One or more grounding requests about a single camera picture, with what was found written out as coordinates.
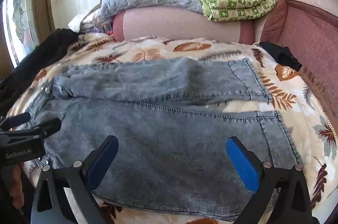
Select large black garment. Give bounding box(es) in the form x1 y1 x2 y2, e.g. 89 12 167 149
0 28 80 114

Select pink sofa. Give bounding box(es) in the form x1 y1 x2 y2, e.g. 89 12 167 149
112 0 338 135

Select stained glass window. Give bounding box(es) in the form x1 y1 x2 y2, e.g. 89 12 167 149
3 0 40 66

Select small black cloth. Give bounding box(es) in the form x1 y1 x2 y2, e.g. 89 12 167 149
259 41 303 72

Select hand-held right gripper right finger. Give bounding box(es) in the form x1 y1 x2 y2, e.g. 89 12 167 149
226 136 313 224

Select white cloth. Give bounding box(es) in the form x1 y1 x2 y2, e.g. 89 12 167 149
68 11 106 34

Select person's left hand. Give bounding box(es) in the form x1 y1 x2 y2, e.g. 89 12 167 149
9 164 25 210

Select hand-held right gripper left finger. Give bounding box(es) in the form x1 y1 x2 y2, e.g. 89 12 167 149
31 135 119 224

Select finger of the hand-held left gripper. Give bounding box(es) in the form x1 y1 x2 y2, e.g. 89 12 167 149
0 112 31 132
8 118 62 140

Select light blue denim pants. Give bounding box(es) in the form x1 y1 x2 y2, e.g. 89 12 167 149
25 57 304 222

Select cream leaf print blanket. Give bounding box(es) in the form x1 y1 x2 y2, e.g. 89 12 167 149
5 35 338 224

